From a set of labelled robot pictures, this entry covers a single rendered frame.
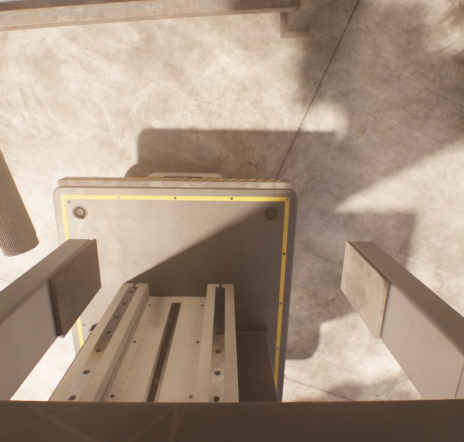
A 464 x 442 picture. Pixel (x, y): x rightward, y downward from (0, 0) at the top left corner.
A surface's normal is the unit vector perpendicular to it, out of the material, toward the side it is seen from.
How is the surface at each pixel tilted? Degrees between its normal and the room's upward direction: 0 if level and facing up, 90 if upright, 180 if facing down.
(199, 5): 0
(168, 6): 0
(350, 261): 90
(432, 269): 0
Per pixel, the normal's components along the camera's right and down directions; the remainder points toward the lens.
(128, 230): 0.02, 0.27
